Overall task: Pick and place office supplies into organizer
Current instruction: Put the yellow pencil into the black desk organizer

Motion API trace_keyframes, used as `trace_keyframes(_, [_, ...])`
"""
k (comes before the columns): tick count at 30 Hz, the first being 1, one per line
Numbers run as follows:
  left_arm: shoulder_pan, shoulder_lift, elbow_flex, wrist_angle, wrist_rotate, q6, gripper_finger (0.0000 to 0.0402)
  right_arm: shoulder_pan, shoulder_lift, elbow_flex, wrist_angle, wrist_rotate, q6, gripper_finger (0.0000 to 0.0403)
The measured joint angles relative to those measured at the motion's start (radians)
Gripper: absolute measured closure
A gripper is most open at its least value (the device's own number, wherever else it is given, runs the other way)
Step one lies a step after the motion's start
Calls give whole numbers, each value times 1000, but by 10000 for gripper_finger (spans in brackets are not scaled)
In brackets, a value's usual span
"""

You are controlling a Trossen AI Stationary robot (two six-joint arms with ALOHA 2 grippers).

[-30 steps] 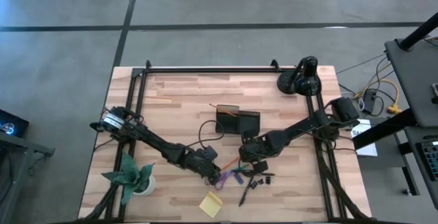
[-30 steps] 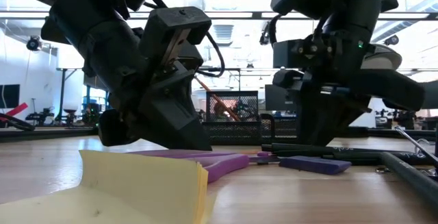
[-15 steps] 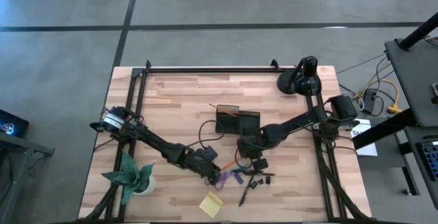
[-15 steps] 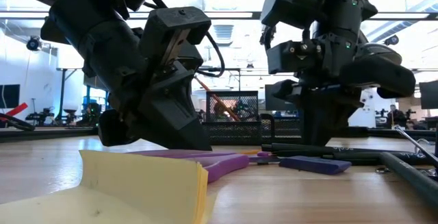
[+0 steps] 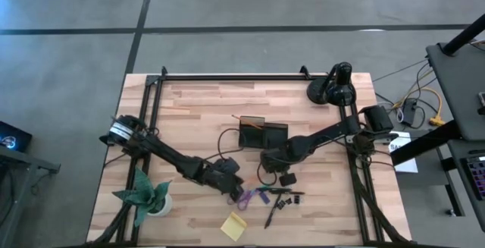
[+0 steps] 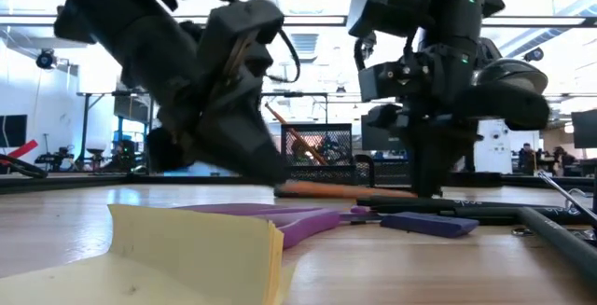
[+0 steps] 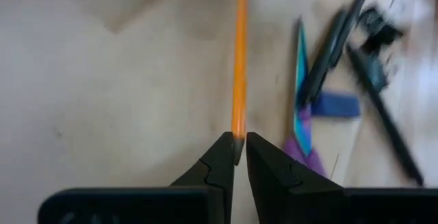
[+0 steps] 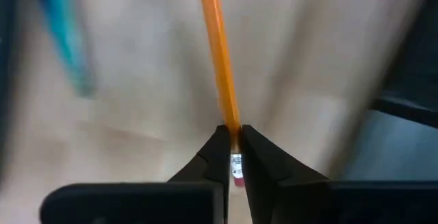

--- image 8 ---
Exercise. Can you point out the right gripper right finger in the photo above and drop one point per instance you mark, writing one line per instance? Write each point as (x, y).
(270, 183)

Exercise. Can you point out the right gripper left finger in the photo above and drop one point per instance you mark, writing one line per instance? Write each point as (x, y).
(215, 162)

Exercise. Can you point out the orange pencil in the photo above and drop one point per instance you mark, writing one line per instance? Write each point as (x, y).
(219, 46)

